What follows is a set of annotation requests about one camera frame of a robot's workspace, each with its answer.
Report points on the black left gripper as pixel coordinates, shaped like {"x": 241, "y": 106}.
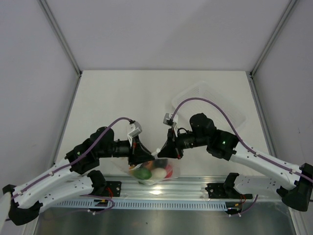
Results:
{"x": 138, "y": 154}

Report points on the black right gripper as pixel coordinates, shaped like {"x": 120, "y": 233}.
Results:
{"x": 170, "y": 149}

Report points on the dark purple fruit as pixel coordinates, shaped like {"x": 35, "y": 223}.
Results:
{"x": 160, "y": 163}

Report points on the green lime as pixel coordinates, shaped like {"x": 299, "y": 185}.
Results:
{"x": 142, "y": 174}

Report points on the red tomato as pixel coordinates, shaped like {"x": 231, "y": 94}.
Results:
{"x": 169, "y": 171}

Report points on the clear zip top bag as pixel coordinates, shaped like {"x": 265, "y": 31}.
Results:
{"x": 122, "y": 164}

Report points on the white radish with leaves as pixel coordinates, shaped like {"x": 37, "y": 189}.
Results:
{"x": 158, "y": 173}

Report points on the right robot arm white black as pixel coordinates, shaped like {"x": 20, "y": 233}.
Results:
{"x": 292, "y": 183}

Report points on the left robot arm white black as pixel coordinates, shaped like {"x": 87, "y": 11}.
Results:
{"x": 74, "y": 175}

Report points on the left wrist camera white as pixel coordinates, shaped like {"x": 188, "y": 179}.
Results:
{"x": 133, "y": 130}

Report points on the aluminium mounting rail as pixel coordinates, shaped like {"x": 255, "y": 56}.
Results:
{"x": 191, "y": 188}

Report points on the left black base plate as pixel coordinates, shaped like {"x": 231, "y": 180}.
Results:
{"x": 112, "y": 189}

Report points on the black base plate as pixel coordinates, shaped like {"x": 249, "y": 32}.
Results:
{"x": 222, "y": 191}
{"x": 112, "y": 189}

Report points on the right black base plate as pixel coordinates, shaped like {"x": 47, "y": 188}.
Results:
{"x": 222, "y": 191}

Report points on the white slotted cable duct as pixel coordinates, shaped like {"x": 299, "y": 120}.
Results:
{"x": 144, "y": 205}

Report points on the left aluminium frame post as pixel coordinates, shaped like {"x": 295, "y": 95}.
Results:
{"x": 59, "y": 35}

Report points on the aluminium frame post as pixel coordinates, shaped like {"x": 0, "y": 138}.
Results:
{"x": 59, "y": 35}
{"x": 283, "y": 19}

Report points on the right aluminium frame post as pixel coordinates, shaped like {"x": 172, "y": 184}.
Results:
{"x": 283, "y": 19}

